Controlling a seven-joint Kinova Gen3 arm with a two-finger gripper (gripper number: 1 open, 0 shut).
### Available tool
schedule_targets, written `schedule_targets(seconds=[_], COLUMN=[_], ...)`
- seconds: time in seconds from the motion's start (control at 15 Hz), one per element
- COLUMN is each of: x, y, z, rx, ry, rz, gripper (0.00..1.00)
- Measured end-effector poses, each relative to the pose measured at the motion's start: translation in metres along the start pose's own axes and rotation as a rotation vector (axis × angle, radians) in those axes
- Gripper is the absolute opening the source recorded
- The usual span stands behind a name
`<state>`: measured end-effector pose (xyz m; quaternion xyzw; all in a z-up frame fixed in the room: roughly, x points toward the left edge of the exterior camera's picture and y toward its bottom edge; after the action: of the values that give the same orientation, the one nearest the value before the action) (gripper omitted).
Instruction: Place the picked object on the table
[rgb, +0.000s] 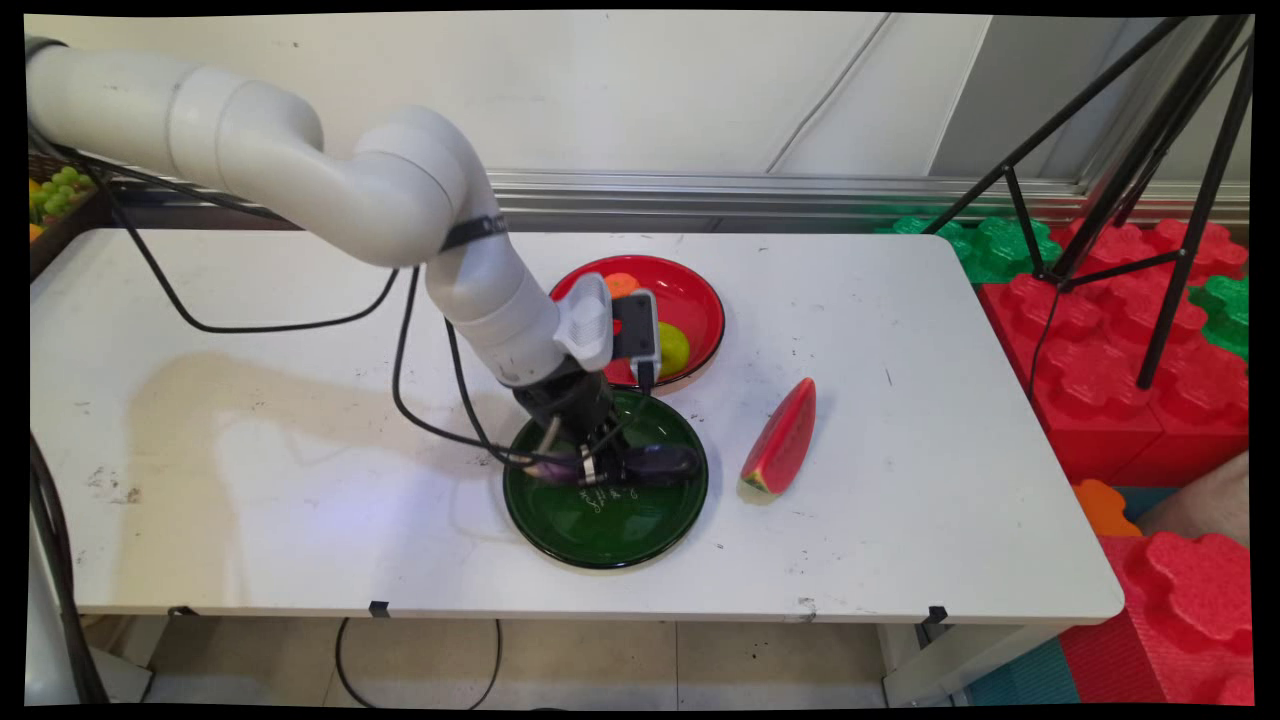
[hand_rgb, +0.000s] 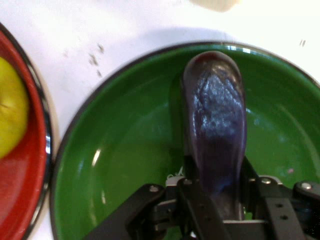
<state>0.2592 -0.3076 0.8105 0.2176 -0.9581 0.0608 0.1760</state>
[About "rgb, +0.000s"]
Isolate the orange foam block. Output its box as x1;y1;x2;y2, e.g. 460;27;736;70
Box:
1073;479;1144;539

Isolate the green foam block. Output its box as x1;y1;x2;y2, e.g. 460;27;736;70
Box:
875;215;1063;286
1189;275;1251;362

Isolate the green toy apple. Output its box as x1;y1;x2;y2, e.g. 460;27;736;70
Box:
657;321;692;380

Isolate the teal floor mat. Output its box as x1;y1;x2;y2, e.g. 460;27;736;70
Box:
965;638;1083;707

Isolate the toy fruit basket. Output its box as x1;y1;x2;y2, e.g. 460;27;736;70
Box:
27;150;113;283

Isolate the green plate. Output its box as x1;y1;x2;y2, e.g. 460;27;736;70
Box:
503;389;710;571

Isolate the purple toy eggplant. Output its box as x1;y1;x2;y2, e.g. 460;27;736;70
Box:
520;442;704;490

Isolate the toy watermelon slice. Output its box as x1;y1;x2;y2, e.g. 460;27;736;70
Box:
738;377;818;504

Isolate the large red foam block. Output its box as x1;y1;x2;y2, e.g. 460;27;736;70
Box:
978;218;1251;488

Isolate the aluminium wall rail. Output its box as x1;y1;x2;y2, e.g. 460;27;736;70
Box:
488;167;1251;234

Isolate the tan soft object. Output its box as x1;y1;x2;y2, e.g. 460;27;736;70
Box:
1140;455;1251;549

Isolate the red plate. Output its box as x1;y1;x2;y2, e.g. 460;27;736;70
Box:
548;254;727;394

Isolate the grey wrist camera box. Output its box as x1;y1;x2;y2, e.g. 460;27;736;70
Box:
611;289;662;394

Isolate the black floor cable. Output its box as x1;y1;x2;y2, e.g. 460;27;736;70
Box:
334;617;502;710

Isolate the black arm strap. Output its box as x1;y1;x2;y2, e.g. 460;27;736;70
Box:
440;214;509;253

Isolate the black cable bundle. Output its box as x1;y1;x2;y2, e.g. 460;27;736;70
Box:
28;436;111;707

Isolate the black tripod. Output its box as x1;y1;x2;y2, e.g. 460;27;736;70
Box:
920;15;1256;391

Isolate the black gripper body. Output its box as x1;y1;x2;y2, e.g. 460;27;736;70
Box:
511;356;627;471

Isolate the white table leg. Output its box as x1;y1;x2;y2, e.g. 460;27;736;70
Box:
85;645;153;706
881;624;1061;709

